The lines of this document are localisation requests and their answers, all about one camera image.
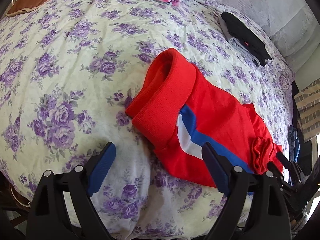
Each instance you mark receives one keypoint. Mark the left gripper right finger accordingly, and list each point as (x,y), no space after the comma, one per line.
(268,216)

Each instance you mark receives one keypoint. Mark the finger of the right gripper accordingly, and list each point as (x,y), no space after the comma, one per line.
(293,168)
(276,173)

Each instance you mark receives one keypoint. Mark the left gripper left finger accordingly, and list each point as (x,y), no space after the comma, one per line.
(48,217)

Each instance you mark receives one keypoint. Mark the red striped pants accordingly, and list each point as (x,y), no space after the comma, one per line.
(178,111)

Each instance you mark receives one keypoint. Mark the blue denim jeans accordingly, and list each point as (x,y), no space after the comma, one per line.
(294,144)

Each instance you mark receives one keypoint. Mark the beige checkered cloth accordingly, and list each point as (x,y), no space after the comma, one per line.
(308,105)

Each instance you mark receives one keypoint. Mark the folded grey garment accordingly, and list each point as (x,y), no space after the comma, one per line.
(235,43)

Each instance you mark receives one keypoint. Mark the purple floral bedspread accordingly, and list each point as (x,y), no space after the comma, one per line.
(69,69)

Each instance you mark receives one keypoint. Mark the folded black garment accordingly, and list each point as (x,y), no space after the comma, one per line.
(246,37)

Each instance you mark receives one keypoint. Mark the white lace pillow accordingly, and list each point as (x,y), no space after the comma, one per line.
(290,24)

